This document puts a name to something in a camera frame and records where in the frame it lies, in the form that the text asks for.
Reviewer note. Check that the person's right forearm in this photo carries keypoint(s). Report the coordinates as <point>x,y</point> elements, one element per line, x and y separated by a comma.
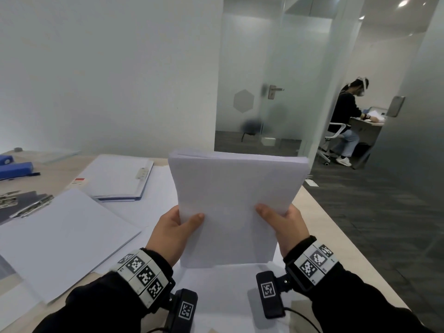
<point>357,305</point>

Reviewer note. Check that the person's right hand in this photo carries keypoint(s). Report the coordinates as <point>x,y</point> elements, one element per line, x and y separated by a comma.
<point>291,232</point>

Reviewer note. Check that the pile of white paper sheets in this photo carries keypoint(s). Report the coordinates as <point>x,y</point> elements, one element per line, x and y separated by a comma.
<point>222,291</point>

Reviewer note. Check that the blue battery pack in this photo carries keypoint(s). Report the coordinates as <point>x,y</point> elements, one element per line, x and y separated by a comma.
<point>15,169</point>
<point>5,159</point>

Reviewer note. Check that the white floor sticker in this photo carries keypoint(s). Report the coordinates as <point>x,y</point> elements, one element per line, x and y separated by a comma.
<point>311,182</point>

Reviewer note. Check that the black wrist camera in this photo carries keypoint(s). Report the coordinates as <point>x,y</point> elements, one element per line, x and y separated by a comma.
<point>268,291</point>
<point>184,310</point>

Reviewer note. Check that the white wristband with black markers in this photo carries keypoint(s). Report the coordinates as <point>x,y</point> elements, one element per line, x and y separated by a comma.
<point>312,265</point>
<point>142,273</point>

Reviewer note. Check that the person's left hand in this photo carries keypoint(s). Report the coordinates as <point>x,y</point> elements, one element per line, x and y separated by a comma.
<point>170,239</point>

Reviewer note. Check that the dark chair behind glass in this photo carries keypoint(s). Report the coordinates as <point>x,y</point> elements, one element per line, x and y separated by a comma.
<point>251,126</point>

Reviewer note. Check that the blue folder with dark logo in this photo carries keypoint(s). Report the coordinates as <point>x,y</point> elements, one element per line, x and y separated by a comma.
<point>118,201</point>

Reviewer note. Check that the stack of folders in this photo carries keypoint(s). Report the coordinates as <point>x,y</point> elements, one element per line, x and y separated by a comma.
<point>114,176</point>

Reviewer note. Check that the person's left forearm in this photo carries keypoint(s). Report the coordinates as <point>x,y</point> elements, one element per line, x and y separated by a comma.
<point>97,308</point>

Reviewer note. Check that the light gray office desk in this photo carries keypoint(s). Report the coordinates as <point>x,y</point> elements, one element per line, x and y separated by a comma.
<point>367,130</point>

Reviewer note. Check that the frosted glass door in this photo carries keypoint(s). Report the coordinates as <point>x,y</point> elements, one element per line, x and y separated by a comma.
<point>295,65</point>

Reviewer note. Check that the white head-mounted camera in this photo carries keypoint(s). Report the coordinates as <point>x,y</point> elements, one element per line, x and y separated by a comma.
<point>362,83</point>

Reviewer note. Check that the gray hexagon sticker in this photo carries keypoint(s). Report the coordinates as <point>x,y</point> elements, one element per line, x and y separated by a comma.
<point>243,100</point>

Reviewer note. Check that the white box behind glass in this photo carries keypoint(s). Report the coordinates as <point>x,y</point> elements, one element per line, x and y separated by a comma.
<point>268,141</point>

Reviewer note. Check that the white office chair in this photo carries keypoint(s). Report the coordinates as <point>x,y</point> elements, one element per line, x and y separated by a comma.
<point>338,130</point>

